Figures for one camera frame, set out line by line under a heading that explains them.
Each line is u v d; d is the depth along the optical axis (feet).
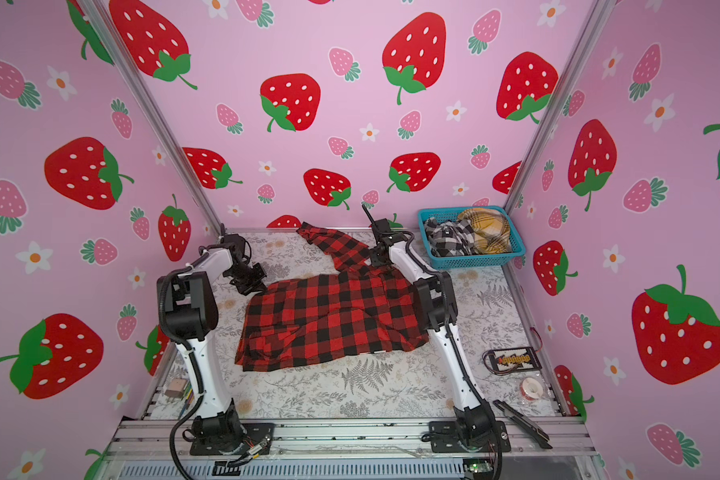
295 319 3.12
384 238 2.84
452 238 3.49
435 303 2.22
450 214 3.85
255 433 2.47
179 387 2.67
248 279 2.98
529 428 2.45
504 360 2.81
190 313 1.91
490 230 3.52
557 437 2.54
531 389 2.66
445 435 2.37
